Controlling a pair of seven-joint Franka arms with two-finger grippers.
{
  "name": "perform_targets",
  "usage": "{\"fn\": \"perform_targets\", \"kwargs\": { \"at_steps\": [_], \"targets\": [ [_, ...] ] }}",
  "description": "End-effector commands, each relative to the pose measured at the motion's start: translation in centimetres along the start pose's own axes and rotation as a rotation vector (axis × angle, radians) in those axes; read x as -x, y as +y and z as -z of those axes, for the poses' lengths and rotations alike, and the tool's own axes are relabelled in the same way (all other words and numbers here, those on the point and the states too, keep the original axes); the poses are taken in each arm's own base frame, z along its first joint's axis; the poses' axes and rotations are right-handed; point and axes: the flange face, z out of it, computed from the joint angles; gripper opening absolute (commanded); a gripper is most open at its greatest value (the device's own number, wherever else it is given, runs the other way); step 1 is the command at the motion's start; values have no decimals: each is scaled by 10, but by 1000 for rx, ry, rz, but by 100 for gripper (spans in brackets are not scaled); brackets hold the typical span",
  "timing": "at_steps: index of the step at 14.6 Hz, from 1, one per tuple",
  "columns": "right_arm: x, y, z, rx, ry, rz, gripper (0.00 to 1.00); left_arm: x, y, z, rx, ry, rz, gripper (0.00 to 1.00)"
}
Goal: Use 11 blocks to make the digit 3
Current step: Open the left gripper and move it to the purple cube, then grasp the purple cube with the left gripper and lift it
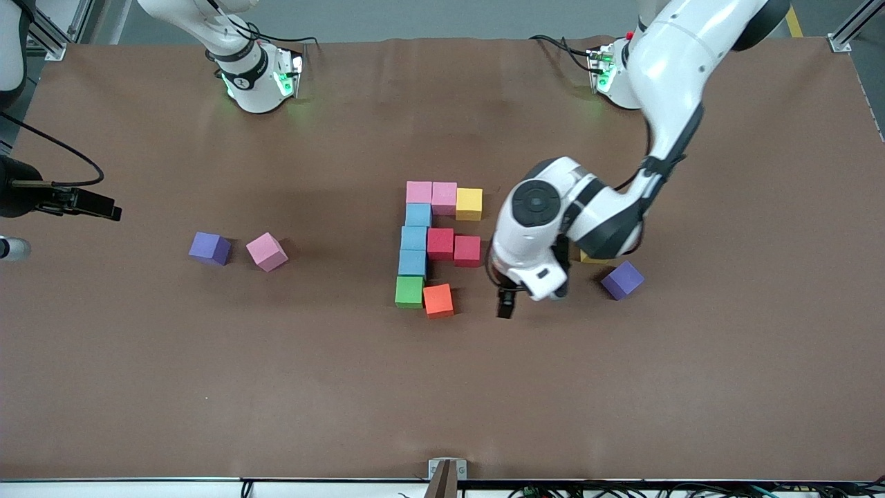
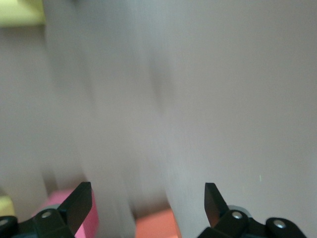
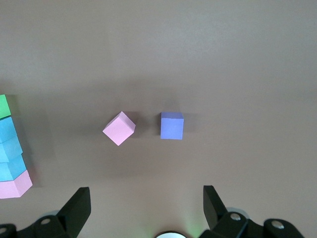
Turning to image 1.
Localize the brown table mat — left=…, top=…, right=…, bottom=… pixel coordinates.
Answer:
left=0, top=36, right=885, bottom=483

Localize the orange foam cube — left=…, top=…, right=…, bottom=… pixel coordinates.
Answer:
left=422, top=283, right=455, bottom=320

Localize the metal clamp bracket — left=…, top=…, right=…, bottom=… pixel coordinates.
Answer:
left=425, top=458, right=468, bottom=498

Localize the aluminium frame profile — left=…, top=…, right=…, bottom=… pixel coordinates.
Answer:
left=68, top=0, right=95, bottom=42
left=24, top=0, right=68, bottom=62
left=828, top=0, right=885, bottom=53

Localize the black cable bundle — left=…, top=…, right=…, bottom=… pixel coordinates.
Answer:
left=508, top=482, right=885, bottom=498

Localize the green foam cube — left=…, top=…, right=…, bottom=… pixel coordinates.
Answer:
left=395, top=275, right=425, bottom=309

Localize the purple foam cube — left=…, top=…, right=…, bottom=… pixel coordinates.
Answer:
left=600, top=260, right=646, bottom=301
left=188, top=231, right=232, bottom=267

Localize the red foam cube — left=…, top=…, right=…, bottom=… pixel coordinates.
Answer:
left=454, top=235, right=482, bottom=268
left=427, top=228, right=456, bottom=264

